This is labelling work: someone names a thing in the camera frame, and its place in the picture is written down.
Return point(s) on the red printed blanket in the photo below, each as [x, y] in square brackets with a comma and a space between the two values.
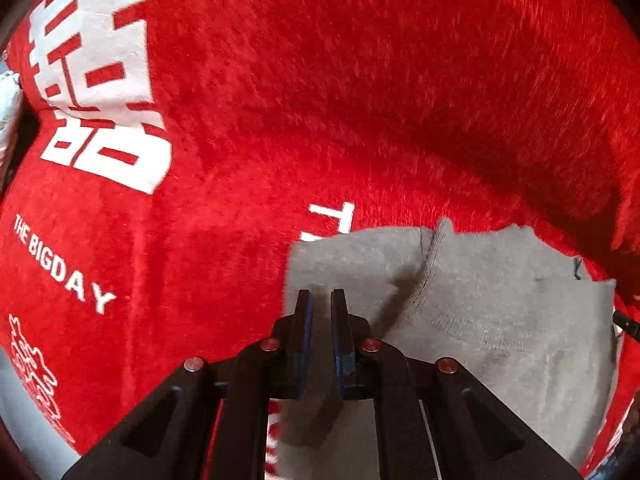
[280, 110]

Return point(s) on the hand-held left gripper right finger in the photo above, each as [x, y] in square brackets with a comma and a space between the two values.
[340, 330]

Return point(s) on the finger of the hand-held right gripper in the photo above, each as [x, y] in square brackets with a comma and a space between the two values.
[629, 324]

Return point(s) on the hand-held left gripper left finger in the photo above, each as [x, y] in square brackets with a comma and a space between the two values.
[304, 330]

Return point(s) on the white quilted cloth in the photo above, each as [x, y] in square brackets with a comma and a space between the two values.
[9, 105]

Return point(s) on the grey knit sweater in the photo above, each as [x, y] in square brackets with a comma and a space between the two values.
[480, 320]

